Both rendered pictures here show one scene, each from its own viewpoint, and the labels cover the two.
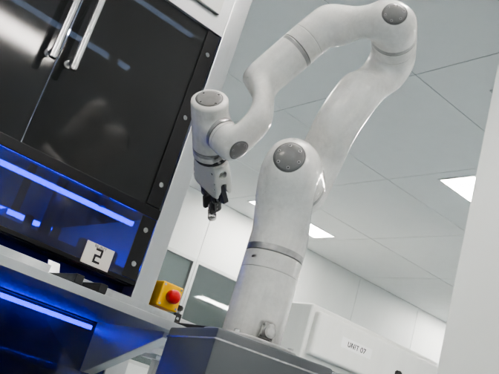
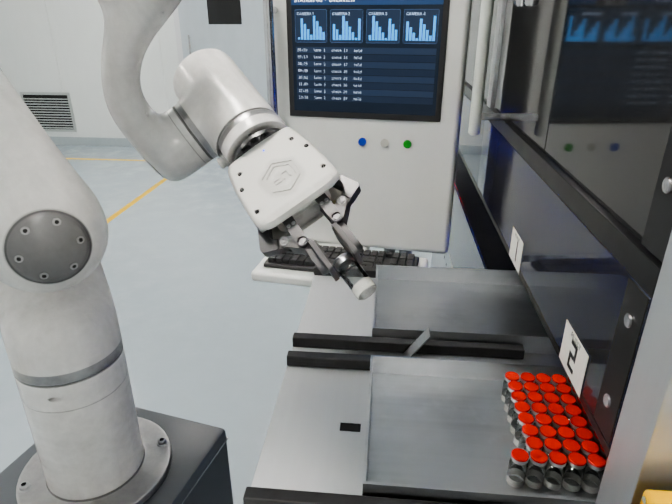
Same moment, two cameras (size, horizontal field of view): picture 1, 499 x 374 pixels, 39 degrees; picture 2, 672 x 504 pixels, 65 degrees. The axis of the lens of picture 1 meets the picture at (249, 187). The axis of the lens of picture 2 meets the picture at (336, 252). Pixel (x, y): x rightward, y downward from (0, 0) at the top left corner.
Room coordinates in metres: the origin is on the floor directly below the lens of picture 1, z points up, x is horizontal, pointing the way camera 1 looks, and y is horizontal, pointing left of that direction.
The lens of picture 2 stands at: (2.00, -0.29, 1.42)
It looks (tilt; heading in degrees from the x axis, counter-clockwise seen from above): 24 degrees down; 130
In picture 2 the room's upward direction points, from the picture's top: straight up
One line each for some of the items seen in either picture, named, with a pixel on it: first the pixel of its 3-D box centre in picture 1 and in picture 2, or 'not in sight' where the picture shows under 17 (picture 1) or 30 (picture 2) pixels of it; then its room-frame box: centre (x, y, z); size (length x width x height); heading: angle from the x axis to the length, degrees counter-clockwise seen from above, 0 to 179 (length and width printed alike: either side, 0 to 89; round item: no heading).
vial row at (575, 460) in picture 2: not in sight; (555, 426); (1.87, 0.33, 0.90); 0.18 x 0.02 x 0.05; 124
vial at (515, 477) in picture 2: not in sight; (517, 468); (1.86, 0.23, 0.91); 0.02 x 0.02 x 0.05
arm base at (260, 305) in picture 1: (261, 301); (84, 415); (1.41, -0.09, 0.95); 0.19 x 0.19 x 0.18
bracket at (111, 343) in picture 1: (124, 354); not in sight; (1.78, 0.17, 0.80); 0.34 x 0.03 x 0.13; 34
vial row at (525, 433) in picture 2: not in sight; (522, 424); (1.83, 0.30, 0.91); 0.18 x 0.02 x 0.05; 124
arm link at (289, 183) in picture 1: (286, 199); (43, 255); (1.38, -0.08, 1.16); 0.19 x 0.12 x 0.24; 164
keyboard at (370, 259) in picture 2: not in sight; (342, 259); (1.19, 0.71, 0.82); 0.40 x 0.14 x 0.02; 26
